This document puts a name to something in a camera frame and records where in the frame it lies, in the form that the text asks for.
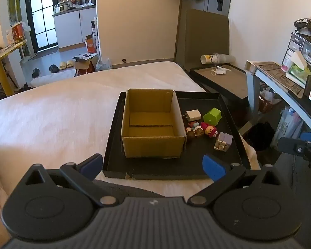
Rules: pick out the green hexagonal toy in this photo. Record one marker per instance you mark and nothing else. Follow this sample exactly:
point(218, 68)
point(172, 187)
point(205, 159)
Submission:
point(212, 116)

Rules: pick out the grey desk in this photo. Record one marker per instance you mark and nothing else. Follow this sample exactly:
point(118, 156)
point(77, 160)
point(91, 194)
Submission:
point(252, 90)

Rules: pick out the white face mask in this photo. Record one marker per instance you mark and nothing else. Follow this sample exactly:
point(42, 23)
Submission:
point(221, 70)

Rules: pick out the black bag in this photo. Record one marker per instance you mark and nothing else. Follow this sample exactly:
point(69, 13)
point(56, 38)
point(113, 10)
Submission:
point(260, 136)

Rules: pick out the purple cube toy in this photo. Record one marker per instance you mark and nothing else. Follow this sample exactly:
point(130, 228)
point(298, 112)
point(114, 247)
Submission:
point(225, 138)

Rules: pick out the yellow slipper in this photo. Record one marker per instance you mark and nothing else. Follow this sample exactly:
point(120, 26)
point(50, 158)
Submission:
point(70, 63)
point(63, 65)

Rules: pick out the green tissue pack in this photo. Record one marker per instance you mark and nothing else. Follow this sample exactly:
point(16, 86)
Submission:
point(299, 74)

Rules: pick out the open cardboard floor box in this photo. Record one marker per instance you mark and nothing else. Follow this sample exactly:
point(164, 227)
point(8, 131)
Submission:
point(84, 67)

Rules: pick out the clear plastic bag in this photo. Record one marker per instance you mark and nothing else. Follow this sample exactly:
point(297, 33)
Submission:
point(103, 64)

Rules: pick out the white floor mat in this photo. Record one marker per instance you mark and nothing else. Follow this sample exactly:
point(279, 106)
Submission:
point(51, 79)

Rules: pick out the yellow table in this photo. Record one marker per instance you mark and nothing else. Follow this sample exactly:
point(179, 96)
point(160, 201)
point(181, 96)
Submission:
point(0, 75)

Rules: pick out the white kitchen cabinet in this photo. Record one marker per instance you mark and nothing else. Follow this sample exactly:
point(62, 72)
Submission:
point(70, 28)

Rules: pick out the black slipper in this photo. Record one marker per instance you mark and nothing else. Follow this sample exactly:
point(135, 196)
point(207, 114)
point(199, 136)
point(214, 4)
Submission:
point(54, 68)
point(35, 73)

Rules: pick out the pink bear figure toy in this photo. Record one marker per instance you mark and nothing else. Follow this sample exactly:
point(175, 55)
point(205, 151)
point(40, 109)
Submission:
point(210, 131)

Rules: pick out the white charger plug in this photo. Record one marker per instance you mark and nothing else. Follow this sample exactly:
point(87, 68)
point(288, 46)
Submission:
point(193, 115)

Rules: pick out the patterned desk mat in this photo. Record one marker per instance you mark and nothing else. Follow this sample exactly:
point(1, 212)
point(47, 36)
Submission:
point(277, 76)

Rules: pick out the white plastic bag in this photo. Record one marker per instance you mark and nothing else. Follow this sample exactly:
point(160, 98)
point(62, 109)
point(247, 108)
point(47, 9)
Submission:
point(287, 127)

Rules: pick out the brown cardboard panel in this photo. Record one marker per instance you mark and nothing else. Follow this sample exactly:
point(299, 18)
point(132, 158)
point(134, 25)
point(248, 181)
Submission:
point(204, 36)

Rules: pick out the spray bottle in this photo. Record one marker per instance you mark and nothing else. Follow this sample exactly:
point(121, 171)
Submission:
point(93, 28)

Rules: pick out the eyeglasses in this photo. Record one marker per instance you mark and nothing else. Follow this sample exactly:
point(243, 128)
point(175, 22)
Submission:
point(6, 48)

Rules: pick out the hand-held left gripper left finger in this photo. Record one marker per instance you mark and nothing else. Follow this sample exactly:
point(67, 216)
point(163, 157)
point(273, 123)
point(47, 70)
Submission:
point(92, 164)

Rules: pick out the black tray with cardboard liner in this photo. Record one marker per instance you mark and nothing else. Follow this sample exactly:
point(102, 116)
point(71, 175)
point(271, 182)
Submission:
point(223, 80)

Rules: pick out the black framed glass door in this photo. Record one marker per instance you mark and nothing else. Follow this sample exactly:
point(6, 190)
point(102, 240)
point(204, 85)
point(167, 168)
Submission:
point(41, 13)

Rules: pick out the orange box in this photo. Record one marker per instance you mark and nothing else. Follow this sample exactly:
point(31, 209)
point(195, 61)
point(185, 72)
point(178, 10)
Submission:
point(90, 44)

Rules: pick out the red basket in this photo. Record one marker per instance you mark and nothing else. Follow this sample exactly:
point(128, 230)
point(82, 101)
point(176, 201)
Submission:
point(265, 103)

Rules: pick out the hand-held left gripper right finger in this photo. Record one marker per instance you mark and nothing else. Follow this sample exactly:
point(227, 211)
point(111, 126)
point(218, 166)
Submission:
point(213, 167)

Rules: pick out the brown small toy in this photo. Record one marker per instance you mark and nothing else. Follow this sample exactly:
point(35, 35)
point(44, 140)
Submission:
point(194, 131)

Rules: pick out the red and white box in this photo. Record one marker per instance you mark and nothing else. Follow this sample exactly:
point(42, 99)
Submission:
point(18, 33)

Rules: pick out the desktop drawer organiser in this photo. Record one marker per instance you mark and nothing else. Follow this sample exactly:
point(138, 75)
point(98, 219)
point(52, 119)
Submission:
point(296, 44)

